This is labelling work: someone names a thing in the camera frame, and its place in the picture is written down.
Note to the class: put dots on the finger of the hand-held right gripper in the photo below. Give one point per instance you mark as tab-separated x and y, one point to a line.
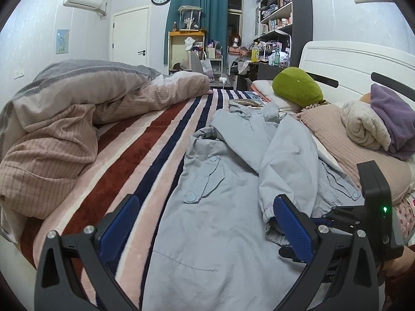
347	217
291	255

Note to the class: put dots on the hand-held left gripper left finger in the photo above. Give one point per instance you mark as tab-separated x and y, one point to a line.
120	230

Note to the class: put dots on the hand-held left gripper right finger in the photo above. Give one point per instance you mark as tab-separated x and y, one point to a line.
293	230

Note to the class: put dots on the light blue jacket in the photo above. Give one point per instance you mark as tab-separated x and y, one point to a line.
223	207

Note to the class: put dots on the person's right forearm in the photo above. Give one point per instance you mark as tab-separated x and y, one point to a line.
400	265

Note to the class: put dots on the pink polka dot cloth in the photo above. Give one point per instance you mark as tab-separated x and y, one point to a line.
407	215

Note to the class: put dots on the pink ribbed pillow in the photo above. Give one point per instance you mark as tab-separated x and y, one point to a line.
337	142

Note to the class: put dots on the cream rolled blanket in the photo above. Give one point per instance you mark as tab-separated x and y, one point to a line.
363	124

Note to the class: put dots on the striped fleece blanket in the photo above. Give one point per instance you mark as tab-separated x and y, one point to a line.
136	155

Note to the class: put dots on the purple fleece cloth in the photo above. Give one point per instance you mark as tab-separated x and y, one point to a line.
394	120

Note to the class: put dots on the orange plush toy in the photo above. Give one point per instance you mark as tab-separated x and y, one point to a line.
364	98

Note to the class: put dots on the pink and grey duvet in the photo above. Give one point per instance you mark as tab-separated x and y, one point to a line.
64	126

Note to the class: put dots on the green plush pillow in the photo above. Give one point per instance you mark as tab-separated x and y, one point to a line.
296	86

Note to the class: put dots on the white headboard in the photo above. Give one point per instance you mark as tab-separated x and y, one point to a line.
347	61

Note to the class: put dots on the blue cloth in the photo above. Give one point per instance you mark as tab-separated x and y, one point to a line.
250	95

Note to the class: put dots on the white pillow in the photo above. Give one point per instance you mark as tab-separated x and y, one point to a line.
264	87

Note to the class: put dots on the dark cluttered desk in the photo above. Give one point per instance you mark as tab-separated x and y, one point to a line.
259	69

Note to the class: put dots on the green glass bottle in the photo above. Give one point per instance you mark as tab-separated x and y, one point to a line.
277	57

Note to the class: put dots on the yellow drink bottle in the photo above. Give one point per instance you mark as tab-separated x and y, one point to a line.
255	53

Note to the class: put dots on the white paper bag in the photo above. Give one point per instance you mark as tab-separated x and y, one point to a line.
206	68

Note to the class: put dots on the black bookshelf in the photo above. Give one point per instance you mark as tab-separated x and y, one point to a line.
300	22

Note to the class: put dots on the white door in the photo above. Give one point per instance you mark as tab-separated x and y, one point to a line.
131	35

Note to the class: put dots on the mannequin head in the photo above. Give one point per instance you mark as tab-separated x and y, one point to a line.
235	41

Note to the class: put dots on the window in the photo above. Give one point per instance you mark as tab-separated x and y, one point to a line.
235	19

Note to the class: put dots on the glass display case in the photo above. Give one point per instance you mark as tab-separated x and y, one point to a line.
189	17

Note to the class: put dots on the teal curtain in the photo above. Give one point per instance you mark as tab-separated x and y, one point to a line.
214	9

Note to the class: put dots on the white wall switch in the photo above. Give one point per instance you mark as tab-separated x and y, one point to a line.
18	73

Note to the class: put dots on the small blue wall poster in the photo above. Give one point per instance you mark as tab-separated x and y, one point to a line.
62	41

